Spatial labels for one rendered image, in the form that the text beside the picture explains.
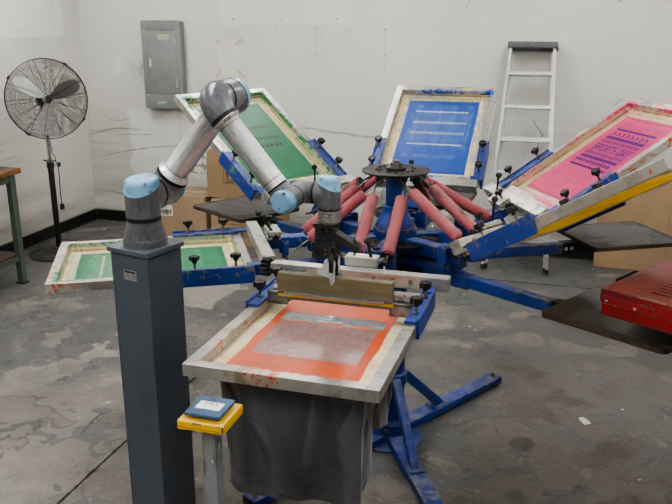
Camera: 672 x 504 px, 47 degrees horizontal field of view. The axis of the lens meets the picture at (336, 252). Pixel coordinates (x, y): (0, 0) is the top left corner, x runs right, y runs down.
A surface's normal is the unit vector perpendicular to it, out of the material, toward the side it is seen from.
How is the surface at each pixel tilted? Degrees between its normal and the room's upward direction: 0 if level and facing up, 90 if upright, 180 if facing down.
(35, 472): 0
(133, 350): 90
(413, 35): 90
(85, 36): 90
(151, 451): 90
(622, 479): 0
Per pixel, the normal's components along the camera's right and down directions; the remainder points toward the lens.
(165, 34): -0.29, 0.28
